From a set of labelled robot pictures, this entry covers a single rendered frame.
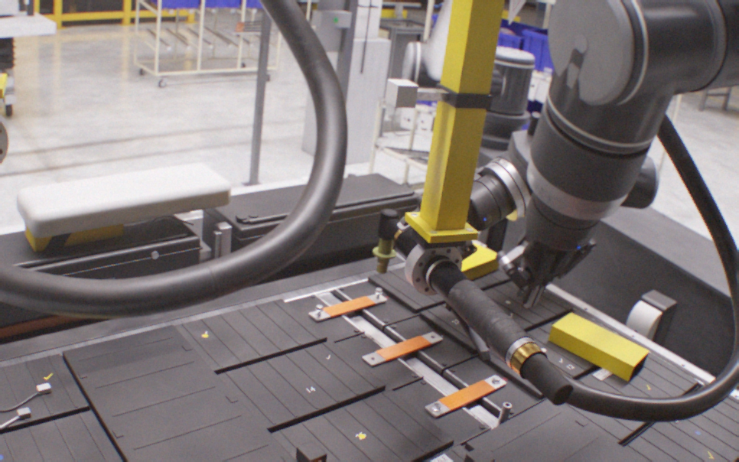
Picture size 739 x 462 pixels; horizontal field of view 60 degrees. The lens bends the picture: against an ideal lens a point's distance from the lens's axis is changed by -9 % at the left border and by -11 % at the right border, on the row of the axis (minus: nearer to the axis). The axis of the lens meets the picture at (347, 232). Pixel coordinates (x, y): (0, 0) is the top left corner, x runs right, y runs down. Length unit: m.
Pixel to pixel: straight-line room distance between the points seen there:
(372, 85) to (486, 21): 4.04
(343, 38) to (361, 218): 2.61
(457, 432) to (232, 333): 0.38
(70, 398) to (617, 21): 0.79
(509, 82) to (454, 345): 1.56
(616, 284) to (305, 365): 1.32
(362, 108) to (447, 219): 3.98
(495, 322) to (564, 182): 0.31
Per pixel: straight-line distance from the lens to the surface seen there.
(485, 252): 1.41
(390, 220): 1.16
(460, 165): 0.97
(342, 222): 1.33
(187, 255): 1.18
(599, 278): 2.22
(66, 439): 0.91
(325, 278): 1.31
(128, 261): 1.13
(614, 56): 0.56
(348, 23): 3.82
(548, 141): 0.64
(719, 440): 1.13
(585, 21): 0.58
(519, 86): 2.60
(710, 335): 2.00
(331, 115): 0.64
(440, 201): 0.98
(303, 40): 0.67
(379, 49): 4.92
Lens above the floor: 1.60
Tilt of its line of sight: 24 degrees down
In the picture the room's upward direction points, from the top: 7 degrees clockwise
